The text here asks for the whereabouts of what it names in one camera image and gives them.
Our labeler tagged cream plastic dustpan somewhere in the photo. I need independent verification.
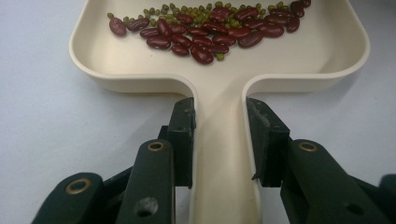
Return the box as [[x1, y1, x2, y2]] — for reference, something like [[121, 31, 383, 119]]
[[68, 0, 372, 224]]

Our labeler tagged pile of red kidney beans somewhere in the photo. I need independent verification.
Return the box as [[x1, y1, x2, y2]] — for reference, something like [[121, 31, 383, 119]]
[[108, 0, 312, 65]]

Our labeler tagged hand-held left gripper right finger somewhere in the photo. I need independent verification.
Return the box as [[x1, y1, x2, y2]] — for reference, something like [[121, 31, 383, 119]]
[[246, 97, 291, 189]]

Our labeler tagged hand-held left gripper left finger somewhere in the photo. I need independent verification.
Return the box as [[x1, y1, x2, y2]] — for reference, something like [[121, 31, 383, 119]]
[[158, 97, 197, 189]]

